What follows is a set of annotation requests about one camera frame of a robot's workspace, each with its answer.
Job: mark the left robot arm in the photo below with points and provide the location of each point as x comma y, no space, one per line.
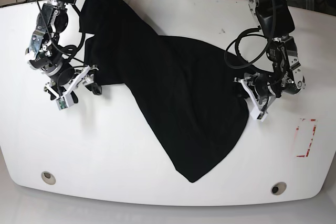
275,23

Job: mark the table grommet hole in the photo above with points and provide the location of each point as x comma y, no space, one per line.
278,188
48,178

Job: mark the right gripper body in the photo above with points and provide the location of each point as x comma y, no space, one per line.
78,75

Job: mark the left table grommet hole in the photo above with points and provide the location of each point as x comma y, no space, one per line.
48,178

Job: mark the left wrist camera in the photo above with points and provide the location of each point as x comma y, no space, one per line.
258,114

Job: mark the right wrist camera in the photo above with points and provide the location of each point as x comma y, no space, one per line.
64,102

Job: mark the black graphic t-shirt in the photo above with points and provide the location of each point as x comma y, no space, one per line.
182,86

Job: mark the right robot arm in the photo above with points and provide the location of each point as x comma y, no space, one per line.
47,55

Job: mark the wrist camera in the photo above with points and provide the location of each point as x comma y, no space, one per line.
258,114
64,102

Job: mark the red tape rectangle marking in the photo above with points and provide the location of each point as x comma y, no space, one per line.
304,135

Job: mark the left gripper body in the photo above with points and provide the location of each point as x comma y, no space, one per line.
262,90

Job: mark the right table grommet hole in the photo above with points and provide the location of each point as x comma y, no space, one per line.
278,188

